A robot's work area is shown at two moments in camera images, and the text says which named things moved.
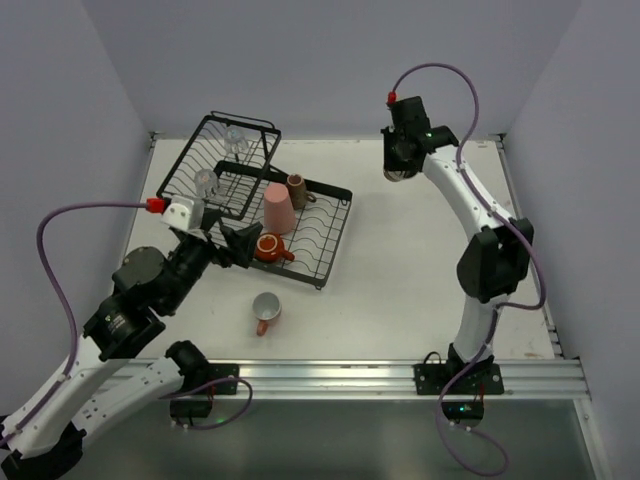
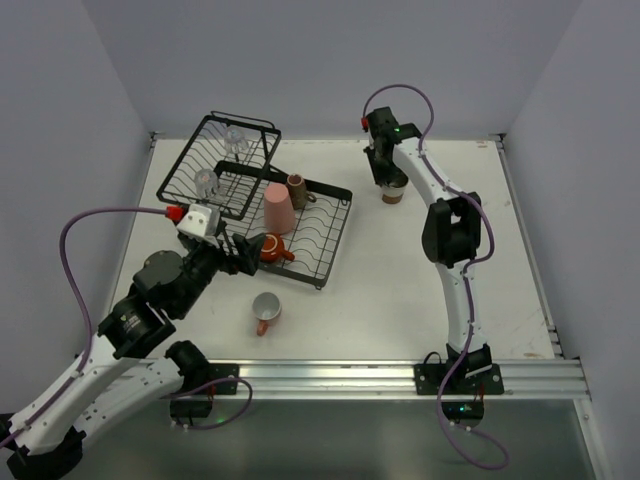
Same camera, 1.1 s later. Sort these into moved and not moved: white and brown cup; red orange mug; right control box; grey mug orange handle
Moved: white and brown cup
Not moved: grey mug orange handle; right control box; red orange mug
